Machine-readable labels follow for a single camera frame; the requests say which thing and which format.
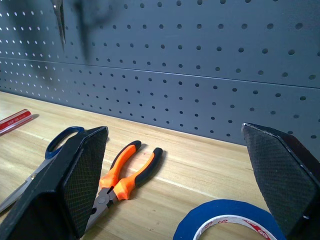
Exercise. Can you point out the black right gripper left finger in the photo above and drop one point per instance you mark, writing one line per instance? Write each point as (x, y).
(50, 195)

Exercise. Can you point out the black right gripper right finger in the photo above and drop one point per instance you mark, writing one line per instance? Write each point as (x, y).
(282, 175)

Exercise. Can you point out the orange black pliers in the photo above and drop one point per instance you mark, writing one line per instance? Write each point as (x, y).
(125, 185)

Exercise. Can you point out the blue tape roll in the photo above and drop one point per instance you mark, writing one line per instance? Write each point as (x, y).
(200, 215)

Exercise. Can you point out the grey metal pegboard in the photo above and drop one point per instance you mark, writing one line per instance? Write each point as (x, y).
(175, 50)

